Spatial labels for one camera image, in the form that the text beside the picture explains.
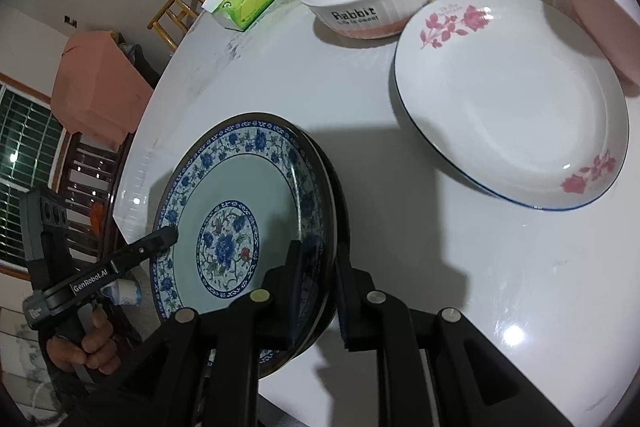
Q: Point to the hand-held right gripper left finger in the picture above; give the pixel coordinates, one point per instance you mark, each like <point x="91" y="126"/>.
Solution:
<point x="296" y="292"/>

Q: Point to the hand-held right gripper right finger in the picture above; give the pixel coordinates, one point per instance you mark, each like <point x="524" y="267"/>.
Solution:
<point x="346" y="307"/>

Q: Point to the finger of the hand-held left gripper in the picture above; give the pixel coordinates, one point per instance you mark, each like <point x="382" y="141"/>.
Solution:
<point x="150" y="248"/>

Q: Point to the blue floral plate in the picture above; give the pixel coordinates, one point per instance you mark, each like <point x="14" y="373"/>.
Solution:
<point x="336" y="207"/>
<point x="235" y="177"/>

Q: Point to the white plate with pink flowers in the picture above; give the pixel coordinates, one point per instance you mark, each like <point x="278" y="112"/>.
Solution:
<point x="505" y="102"/>

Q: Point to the person's left hand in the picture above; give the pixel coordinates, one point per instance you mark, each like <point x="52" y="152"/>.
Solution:
<point x="97" y="347"/>

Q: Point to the white and blue roll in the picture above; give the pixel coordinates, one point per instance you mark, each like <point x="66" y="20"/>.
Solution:
<point x="122" y="293"/>

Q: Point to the dark wooden chair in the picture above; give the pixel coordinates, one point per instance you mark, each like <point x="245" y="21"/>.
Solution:
<point x="87" y="187"/>

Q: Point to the barred window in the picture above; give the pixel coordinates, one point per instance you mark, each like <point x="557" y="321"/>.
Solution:
<point x="25" y="147"/>

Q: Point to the pink cloth covered furniture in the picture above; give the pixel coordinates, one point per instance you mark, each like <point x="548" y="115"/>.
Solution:
<point x="100" y="82"/>

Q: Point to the wall socket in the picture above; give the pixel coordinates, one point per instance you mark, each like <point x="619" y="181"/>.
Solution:
<point x="71" y="21"/>

